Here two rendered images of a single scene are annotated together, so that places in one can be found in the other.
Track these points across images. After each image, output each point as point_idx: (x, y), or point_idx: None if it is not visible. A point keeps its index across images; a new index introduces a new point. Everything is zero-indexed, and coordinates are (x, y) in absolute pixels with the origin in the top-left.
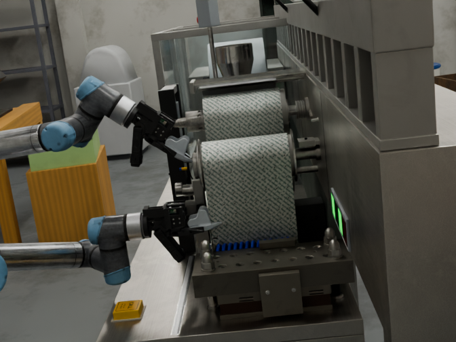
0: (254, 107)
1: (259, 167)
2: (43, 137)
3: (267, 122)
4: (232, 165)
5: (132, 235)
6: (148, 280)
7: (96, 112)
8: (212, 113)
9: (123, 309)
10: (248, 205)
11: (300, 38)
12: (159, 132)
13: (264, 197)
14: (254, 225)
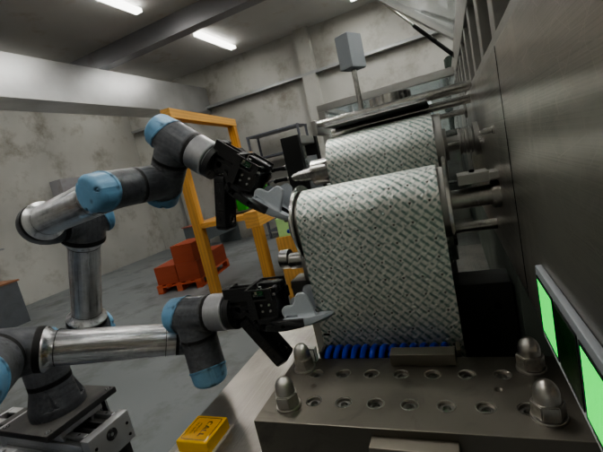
0: (393, 141)
1: (386, 222)
2: (76, 194)
3: (414, 160)
4: (341, 222)
5: (210, 325)
6: (266, 371)
7: (168, 160)
8: (337, 155)
9: (191, 437)
10: (373, 286)
11: (466, 57)
12: (244, 180)
13: (398, 273)
14: (386, 318)
